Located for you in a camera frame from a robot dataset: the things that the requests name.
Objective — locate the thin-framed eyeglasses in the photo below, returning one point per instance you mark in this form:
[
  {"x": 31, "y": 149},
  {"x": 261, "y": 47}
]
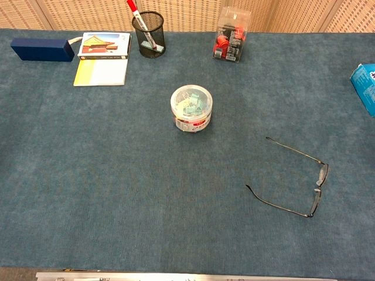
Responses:
[{"x": 322, "y": 174}]

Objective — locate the clear tub of binder clips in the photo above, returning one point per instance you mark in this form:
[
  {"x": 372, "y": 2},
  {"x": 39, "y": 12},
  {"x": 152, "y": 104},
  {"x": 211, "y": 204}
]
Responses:
[{"x": 190, "y": 117}]

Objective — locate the blue felt table cover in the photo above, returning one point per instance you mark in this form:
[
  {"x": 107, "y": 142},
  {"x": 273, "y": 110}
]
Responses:
[{"x": 117, "y": 175}]

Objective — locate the pale teal eraser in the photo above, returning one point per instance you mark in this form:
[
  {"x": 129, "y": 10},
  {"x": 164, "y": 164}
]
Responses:
[{"x": 159, "y": 49}]

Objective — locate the clear box with orange items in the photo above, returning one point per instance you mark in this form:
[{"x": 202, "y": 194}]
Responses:
[{"x": 231, "y": 44}]

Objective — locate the yellow and white booklet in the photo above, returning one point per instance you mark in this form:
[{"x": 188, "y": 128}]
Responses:
[{"x": 102, "y": 73}]

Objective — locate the black mesh pen holder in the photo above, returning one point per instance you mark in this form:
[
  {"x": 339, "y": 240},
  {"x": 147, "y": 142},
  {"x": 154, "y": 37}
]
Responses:
[{"x": 152, "y": 35}]

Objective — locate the book with palace picture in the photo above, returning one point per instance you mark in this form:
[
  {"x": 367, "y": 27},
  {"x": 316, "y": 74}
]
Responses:
[{"x": 99, "y": 44}]

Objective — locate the red white marker pen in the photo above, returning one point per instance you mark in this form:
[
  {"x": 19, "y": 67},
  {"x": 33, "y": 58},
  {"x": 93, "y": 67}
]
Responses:
[{"x": 133, "y": 6}]

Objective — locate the pale tassel bookmark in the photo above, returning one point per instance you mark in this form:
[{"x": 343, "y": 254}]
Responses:
[{"x": 75, "y": 40}]

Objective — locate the woven wicker folding screen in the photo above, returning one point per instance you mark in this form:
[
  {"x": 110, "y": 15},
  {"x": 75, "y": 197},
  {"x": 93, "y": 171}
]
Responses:
[{"x": 88, "y": 14}]

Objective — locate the navy blue rectangular box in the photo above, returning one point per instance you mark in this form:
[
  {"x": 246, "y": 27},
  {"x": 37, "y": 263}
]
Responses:
[{"x": 41, "y": 49}]

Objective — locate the light blue printed carton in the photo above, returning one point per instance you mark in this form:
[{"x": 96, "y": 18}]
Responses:
[{"x": 366, "y": 85}]

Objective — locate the aluminium profile rail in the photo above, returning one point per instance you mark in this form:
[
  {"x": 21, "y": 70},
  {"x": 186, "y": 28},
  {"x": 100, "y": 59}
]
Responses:
[{"x": 146, "y": 276}]

